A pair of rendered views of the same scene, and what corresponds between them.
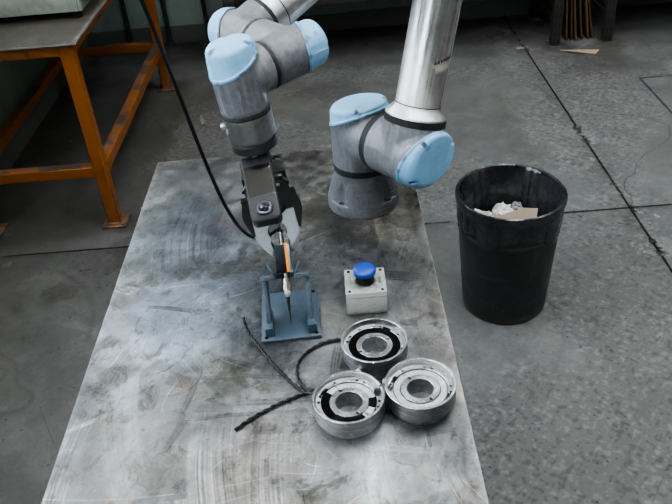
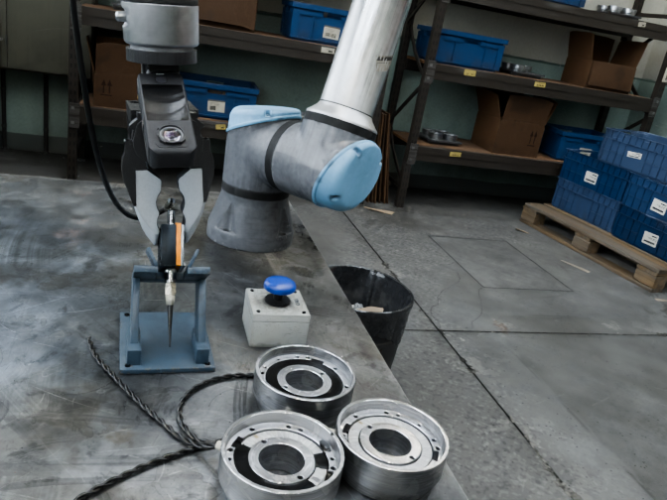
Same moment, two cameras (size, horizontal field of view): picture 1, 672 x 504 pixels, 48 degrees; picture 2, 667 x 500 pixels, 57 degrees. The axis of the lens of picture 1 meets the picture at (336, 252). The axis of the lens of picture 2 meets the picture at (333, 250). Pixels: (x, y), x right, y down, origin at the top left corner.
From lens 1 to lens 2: 60 cm
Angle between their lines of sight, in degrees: 23
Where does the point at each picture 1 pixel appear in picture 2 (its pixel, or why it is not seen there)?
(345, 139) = (248, 145)
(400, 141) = (326, 144)
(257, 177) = (163, 98)
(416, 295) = (337, 332)
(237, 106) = not seen: outside the picture
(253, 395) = (102, 449)
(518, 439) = not seen: outside the picture
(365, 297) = (280, 321)
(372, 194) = (268, 222)
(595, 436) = not seen: outside the picture
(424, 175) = (348, 191)
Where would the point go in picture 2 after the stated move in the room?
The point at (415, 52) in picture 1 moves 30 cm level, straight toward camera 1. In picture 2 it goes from (357, 41) to (411, 61)
